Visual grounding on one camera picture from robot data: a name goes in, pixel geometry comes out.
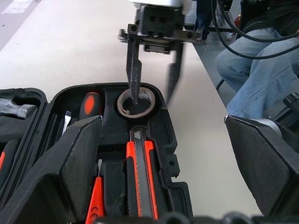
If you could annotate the hammer head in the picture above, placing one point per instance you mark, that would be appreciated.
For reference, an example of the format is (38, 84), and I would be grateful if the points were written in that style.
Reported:
(16, 108)

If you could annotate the orange black pliers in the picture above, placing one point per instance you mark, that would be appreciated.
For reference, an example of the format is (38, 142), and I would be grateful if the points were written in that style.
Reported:
(8, 158)

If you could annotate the red yellow bottle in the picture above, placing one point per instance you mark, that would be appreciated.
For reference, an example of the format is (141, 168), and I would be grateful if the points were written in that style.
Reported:
(237, 21)

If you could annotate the black plastic tool case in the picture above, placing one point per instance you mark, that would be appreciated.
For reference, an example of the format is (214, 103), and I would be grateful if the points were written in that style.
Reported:
(168, 140)

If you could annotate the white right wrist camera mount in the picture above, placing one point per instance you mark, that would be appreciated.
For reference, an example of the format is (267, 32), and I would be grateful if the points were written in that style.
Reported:
(163, 2)

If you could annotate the black knobbed stand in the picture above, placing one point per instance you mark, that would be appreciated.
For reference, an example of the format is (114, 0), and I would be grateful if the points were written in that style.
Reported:
(290, 102)

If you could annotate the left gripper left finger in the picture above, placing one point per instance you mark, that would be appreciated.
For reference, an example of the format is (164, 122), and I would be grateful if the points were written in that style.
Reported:
(58, 177)

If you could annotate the silver robot body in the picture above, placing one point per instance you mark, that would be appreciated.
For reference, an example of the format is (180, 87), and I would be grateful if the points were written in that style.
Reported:
(266, 124)

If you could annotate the black electrical tape roll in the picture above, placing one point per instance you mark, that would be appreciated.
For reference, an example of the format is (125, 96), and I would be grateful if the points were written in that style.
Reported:
(149, 112)

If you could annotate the seated person in blue jeans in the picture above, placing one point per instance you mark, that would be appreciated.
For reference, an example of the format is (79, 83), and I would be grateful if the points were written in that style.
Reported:
(257, 77)

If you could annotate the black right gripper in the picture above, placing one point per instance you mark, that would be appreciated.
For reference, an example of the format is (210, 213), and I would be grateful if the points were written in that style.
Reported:
(161, 25)

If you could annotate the black orange utility knife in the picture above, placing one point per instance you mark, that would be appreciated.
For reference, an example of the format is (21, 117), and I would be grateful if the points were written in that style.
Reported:
(140, 163)

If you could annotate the orange test pen screwdriver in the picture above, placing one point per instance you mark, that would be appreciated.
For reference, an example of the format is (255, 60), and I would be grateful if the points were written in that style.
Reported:
(95, 200)

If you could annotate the black orange Phillips screwdriver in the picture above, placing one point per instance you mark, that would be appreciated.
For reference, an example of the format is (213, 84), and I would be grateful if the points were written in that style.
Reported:
(90, 105)

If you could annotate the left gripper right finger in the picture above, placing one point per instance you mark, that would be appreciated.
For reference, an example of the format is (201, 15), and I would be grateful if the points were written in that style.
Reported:
(268, 168)

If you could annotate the standing person in dark trousers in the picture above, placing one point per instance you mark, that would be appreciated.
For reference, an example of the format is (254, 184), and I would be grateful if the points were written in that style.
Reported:
(202, 23)

